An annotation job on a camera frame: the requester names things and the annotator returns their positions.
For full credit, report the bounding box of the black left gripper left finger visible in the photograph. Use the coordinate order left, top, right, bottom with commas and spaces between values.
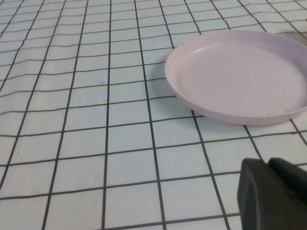
236, 157, 307, 230

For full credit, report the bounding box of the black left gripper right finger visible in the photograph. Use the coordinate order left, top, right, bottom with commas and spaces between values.
267, 157, 307, 205

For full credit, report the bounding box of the pink round plate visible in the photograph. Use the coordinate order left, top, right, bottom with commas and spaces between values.
164, 29, 307, 126

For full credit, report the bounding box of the white grid tablecloth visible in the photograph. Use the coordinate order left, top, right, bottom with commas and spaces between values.
0, 0, 307, 230

